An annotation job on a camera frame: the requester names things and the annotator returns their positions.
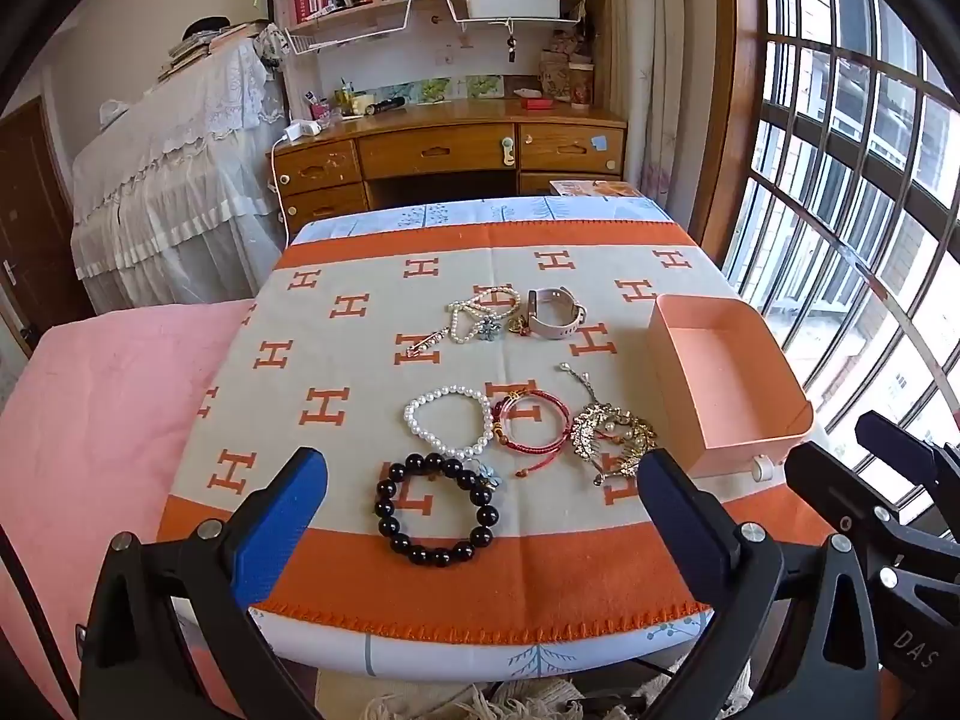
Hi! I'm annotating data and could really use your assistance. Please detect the orange beige patterned blanket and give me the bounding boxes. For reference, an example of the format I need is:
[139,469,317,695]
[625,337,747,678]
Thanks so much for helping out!
[157,221,833,627]

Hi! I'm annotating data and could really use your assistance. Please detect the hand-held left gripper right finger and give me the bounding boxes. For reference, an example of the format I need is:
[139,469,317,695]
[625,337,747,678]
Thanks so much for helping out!
[636,448,882,720]

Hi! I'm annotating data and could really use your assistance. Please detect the wooden bookshelf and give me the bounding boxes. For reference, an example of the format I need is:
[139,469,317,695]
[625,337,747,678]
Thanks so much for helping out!
[268,0,612,121]

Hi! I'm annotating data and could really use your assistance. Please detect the gold pearl hair comb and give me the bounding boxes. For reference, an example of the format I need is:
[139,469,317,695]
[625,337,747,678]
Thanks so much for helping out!
[555,362,659,490]

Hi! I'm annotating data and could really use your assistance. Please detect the stack of books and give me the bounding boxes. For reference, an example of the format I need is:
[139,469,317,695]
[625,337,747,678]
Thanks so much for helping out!
[156,17,272,85]

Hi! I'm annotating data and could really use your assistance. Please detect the wooden desk with drawers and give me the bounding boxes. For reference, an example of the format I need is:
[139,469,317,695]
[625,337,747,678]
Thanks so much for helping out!
[268,101,629,235]

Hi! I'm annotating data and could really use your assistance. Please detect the orange magazine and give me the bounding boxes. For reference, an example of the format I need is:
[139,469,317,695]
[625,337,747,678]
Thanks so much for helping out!
[550,178,644,200]

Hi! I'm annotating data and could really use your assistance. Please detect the pink paper box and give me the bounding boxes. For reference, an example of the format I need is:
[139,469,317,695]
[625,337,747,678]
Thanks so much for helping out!
[646,295,815,482]

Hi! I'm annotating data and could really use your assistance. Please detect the red cord bracelet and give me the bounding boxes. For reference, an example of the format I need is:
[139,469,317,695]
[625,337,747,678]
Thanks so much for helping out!
[491,384,572,479]

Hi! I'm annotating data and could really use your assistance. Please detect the brown wooden door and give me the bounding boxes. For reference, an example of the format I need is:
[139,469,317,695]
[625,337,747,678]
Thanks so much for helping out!
[0,97,96,355]

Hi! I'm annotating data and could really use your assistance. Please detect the pale floral curtain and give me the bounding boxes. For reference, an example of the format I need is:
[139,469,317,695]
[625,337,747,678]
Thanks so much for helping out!
[607,0,745,242]

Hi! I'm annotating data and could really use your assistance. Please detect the window with metal grille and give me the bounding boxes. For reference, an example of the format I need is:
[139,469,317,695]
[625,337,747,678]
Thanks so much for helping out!
[739,0,960,537]

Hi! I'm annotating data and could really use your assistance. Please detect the floral fabric bag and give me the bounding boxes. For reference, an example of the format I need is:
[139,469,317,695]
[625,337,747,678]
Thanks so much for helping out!
[538,30,593,100]

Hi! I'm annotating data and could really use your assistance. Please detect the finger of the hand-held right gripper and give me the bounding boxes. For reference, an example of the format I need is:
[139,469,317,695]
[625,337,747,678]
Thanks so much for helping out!
[855,411,960,488]
[784,441,938,563]

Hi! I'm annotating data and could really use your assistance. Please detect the white tray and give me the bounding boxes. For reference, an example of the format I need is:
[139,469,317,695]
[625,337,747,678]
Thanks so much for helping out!
[465,0,562,20]

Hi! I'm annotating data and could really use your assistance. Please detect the white pearl bracelet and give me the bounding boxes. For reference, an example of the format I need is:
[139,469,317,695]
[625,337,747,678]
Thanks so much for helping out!
[403,385,492,466]

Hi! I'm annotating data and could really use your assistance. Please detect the cream fringed cloth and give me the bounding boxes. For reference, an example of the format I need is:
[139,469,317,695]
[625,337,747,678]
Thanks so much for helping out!
[315,656,755,720]

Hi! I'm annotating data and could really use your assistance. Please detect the pink strap watch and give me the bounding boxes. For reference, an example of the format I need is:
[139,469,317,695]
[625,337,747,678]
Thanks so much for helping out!
[525,286,588,339]

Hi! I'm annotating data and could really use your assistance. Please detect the white lace furniture cover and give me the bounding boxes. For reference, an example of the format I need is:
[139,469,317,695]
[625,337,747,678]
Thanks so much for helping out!
[71,36,291,316]

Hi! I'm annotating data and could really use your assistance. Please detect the white power cable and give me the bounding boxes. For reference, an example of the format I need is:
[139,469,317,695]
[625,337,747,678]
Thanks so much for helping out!
[270,133,295,250]

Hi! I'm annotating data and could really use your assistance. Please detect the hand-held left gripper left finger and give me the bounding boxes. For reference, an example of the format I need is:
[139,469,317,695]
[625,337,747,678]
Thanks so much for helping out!
[79,447,329,720]

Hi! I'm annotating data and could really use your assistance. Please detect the silver pearl hair clip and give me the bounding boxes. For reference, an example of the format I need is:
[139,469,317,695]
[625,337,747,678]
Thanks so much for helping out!
[405,326,460,359]

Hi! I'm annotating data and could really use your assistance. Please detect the pearl bracelet with charm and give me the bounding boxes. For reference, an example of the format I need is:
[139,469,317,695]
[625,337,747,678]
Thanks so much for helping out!
[446,283,521,346]

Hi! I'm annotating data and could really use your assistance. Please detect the black bead bracelet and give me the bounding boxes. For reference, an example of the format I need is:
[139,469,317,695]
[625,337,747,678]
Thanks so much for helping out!
[373,452,500,567]

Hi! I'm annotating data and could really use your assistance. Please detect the white wire rack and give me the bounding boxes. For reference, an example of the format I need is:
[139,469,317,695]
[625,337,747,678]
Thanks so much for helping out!
[283,0,415,59]
[442,0,587,29]

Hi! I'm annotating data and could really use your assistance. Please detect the pink bed sheet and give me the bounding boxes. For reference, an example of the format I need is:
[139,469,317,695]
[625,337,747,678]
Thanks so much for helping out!
[0,298,260,720]

